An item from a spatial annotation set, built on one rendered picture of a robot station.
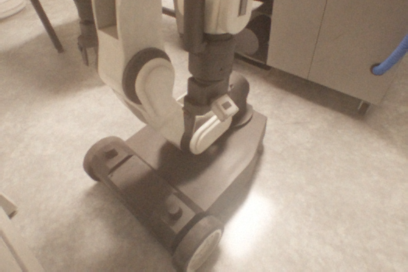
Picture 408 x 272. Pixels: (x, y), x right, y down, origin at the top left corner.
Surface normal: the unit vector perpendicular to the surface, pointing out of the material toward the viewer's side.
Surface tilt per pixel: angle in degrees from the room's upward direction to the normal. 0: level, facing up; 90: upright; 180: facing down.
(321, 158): 0
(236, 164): 0
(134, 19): 90
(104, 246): 0
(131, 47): 90
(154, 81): 90
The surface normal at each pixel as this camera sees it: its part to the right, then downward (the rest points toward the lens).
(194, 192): -0.07, -0.69
